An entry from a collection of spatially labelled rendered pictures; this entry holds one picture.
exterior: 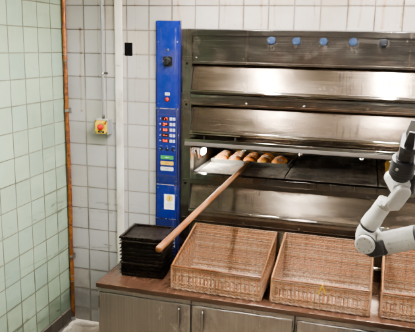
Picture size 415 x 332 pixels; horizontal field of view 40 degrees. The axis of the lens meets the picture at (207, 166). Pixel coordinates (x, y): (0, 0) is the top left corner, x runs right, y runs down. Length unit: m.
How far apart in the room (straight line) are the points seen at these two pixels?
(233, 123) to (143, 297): 1.20
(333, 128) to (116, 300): 1.67
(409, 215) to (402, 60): 0.92
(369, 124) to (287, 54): 0.64
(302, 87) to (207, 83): 0.60
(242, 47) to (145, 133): 0.85
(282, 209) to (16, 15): 1.98
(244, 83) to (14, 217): 1.61
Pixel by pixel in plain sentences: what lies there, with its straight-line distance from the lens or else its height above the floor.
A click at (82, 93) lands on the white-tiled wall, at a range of 3.94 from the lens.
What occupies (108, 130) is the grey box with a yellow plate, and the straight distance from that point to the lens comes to 3.81.
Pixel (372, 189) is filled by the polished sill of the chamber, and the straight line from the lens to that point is 3.57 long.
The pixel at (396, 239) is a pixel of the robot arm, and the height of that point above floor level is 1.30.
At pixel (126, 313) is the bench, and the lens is 3.58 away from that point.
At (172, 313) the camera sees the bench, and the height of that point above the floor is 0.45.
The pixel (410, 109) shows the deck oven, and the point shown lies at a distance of 3.50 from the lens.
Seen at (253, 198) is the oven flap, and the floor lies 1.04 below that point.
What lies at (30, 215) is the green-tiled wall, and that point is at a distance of 3.75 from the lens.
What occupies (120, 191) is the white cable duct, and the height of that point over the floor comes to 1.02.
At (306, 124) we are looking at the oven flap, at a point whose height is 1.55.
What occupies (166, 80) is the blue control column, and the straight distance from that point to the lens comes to 3.66.
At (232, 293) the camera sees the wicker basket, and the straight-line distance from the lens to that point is 3.35.
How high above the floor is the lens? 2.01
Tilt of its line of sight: 12 degrees down
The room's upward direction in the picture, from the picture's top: 1 degrees clockwise
